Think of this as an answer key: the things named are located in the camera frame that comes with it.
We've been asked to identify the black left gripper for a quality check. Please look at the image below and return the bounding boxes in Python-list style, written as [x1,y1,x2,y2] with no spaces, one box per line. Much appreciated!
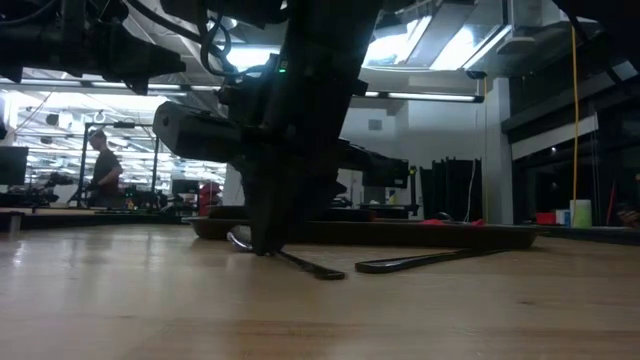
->
[152,0,410,256]

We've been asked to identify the shiny metal spoon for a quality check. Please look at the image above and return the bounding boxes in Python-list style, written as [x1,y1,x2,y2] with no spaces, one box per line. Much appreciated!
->
[226,224,347,282]

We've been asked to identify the shiny metal knife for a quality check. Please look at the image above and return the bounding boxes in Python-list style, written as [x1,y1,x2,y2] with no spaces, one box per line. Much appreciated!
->
[354,247,507,275]

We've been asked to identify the red cloth napkin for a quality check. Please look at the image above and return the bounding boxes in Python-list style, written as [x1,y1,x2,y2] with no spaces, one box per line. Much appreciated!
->
[418,217,487,228]

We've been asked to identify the brown plastic tray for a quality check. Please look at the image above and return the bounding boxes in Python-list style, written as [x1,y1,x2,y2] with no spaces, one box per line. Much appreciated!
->
[181,215,545,251]

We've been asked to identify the red chair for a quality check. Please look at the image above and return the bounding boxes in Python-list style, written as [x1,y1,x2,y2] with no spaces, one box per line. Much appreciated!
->
[198,180,224,217]

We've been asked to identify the long ceiling light strip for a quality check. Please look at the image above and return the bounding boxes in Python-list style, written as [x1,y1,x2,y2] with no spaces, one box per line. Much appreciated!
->
[363,90,485,104]

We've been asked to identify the black folding curtain panels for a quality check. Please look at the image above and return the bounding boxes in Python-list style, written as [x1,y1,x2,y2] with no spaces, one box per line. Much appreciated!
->
[418,156,484,224]

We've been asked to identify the person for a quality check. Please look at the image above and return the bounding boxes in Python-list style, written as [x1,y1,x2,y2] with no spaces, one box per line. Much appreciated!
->
[86,128,125,209]

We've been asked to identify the black computer monitor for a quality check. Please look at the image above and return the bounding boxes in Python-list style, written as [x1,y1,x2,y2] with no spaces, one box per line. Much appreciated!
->
[0,145,30,187]

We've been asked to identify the pale green cup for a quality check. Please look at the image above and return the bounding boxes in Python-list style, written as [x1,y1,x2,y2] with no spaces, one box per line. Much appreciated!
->
[569,199,594,230]

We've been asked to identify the black metal rig frame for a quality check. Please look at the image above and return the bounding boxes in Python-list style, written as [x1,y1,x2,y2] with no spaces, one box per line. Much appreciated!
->
[76,120,162,209]

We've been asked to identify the yellow extension cable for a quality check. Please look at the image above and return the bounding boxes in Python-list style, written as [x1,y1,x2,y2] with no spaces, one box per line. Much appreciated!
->
[570,24,581,227]

